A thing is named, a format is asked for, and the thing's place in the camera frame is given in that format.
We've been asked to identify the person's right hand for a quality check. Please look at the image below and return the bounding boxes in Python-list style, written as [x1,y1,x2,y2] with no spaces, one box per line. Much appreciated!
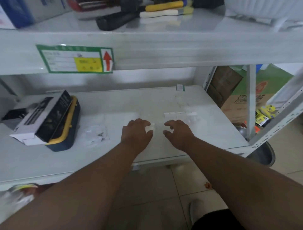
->
[163,120,197,152]

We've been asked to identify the person's left hand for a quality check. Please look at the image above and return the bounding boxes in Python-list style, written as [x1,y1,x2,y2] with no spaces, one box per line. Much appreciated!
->
[121,118,154,155]

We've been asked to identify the person's right forearm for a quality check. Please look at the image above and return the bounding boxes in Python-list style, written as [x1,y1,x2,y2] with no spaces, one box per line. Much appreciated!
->
[186,137,303,230]

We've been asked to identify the person's left forearm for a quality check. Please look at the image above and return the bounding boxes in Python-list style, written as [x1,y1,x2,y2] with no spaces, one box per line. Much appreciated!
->
[0,141,140,230]

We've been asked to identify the white plastic parts packet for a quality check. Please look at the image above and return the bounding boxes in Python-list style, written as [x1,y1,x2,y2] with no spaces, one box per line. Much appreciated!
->
[163,111,198,124]

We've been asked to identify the clear bag of small parts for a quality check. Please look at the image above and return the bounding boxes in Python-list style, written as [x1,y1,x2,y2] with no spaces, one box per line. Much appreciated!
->
[80,118,110,148]

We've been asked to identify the plain brown cardboard box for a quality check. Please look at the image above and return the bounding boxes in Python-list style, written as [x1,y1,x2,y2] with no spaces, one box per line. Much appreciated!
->
[206,66,244,109]

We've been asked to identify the printed cardboard box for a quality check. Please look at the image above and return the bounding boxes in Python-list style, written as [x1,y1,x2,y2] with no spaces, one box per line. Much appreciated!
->
[221,81,275,124]

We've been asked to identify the blue and yellow tool case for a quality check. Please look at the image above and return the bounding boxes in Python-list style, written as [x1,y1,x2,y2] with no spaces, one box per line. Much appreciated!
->
[46,95,81,152]

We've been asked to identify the person's grey shoe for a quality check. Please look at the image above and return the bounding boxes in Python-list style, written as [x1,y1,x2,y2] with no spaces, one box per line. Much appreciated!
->
[189,199,207,226]

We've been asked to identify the white metal shelf rack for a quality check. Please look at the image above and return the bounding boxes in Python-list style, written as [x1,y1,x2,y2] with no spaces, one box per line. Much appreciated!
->
[0,5,303,191]

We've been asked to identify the dark round metal basin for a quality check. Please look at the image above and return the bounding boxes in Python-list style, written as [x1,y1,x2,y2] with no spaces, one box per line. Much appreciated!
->
[234,124,276,167]

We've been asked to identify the yellow product packets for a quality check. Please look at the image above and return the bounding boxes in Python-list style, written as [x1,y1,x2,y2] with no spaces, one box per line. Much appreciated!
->
[255,105,276,127]

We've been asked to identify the person's black shorts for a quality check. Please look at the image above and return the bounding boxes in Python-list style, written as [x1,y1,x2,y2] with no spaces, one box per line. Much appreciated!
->
[191,209,245,230]

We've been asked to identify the green bordered shelf label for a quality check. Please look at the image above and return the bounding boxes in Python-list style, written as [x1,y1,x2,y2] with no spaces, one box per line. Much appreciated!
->
[36,44,114,74]

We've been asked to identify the white and black product box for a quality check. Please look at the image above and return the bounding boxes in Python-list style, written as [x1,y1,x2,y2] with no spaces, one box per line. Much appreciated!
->
[9,90,73,146]

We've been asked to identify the green carton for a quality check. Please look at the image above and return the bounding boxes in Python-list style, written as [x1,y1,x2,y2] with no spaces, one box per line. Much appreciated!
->
[239,64,294,96]

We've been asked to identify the red and black tool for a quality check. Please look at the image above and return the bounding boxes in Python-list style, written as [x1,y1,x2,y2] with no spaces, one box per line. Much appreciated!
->
[67,0,122,13]

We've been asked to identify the crumpled clear plastic packaging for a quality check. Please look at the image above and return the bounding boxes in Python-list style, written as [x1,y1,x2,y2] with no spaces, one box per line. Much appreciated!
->
[0,183,39,217]

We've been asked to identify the white ribbed container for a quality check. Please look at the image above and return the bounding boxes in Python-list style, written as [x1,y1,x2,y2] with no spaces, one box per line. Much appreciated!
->
[223,0,303,20]

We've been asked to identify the blue and white box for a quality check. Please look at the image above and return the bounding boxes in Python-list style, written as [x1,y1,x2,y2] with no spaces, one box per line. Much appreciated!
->
[0,0,71,29]

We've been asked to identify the black handled tool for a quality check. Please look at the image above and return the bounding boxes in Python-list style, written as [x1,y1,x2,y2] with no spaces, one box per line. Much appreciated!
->
[96,10,145,31]

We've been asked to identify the yellow handled tool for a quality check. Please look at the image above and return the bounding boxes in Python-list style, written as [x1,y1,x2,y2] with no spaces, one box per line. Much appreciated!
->
[145,0,188,12]

